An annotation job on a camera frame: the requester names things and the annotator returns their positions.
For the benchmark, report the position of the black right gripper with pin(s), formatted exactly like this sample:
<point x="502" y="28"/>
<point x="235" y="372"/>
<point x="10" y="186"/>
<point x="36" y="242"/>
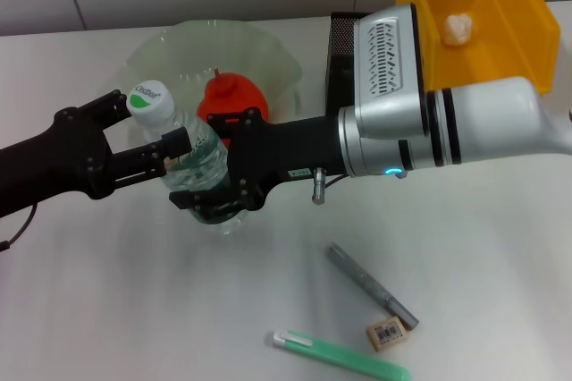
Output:
<point x="286" y="148"/>

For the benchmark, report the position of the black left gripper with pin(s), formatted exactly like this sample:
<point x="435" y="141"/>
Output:
<point x="67" y="157"/>

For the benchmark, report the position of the clear green-label water bottle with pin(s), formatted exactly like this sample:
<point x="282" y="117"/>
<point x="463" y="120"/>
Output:
<point x="196" y="164"/>

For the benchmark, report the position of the orange fruit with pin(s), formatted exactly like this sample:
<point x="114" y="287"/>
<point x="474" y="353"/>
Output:
<point x="232" y="95"/>

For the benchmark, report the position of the green utility knife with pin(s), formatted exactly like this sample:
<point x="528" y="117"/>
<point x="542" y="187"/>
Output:
<point x="344" y="352"/>

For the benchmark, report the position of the white paper ball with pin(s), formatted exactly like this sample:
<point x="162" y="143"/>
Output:
<point x="458" y="30"/>

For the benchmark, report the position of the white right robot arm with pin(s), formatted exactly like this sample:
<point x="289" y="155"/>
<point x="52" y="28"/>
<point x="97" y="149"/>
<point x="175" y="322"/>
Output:
<point x="491" y="121"/>

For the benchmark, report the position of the green glass fruit plate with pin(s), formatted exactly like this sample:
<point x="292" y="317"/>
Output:
<point x="179" y="50"/>

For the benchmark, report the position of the black mesh pen holder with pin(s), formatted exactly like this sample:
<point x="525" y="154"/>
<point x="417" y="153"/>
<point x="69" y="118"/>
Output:
<point x="342" y="63"/>

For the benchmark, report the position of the grey marker pen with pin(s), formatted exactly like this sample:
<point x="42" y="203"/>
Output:
<point x="371" y="285"/>

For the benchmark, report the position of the beige eraser with barcode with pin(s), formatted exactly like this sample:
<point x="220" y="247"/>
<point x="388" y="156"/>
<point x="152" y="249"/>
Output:
<point x="386" y="333"/>

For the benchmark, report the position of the yellow plastic bin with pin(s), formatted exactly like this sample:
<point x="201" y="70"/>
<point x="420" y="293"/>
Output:
<point x="514" y="41"/>

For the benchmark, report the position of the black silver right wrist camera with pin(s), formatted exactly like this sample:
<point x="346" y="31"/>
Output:
<point x="389" y="77"/>

